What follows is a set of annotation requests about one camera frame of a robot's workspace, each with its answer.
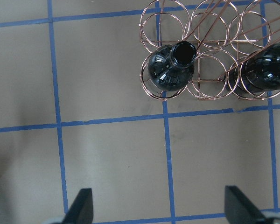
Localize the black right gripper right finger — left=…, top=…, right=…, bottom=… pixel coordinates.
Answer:
left=224, top=186, right=265, bottom=224

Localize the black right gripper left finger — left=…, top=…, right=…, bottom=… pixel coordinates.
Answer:
left=63, top=188, right=93, bottom=224

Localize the black wine bottle left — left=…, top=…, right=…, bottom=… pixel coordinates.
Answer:
left=226, top=43, right=280, bottom=94

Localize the black wine bottle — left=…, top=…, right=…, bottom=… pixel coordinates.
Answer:
left=147, top=41, right=196, bottom=91
left=226, top=43, right=280, bottom=94

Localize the black wine bottle middle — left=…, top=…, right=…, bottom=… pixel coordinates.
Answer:
left=147, top=41, right=196, bottom=91

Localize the copper wire wine rack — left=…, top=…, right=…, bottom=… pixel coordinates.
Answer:
left=139, top=0, right=280, bottom=101

